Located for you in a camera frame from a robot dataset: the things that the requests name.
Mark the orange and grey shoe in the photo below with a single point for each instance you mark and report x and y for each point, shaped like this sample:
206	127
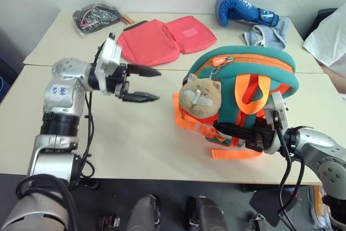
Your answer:
319	206

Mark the blue boxing glove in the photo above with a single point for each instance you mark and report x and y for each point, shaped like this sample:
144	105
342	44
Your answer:
238	7

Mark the orange and teal backpack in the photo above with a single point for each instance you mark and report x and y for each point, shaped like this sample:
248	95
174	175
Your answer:
256	60

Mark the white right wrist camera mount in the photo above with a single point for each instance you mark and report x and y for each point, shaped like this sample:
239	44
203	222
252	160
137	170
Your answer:
279	106

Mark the black chair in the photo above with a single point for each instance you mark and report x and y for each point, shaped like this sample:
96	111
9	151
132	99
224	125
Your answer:
323	17

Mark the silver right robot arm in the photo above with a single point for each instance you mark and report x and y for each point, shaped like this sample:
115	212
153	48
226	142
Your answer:
316	144

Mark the black flat board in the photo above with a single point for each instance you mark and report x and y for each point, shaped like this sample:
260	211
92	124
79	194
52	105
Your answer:
267	204

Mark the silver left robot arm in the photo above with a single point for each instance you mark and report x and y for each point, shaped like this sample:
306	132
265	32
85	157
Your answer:
65	90

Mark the red and yellow sticks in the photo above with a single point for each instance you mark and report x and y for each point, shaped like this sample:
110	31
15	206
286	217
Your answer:
128	19

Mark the light blue towel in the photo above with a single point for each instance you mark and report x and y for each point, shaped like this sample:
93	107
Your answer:
273	33

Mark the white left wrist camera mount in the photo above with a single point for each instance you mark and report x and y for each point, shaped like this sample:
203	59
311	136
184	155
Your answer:
108	55

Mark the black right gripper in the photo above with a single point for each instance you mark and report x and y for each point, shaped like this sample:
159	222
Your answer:
260	136

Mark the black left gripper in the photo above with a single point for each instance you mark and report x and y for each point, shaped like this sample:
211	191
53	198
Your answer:
119	80

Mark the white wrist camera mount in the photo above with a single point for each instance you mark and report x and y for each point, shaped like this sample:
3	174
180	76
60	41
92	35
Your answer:
279	106
108	55

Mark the dark rounded robot leg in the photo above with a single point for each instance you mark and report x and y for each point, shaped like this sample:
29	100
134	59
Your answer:
143	214
208	214

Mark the person in white shirt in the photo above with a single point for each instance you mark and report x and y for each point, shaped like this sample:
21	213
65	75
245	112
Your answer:
329	41

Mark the red fabric pouch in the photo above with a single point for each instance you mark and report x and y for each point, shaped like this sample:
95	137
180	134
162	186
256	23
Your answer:
151	44

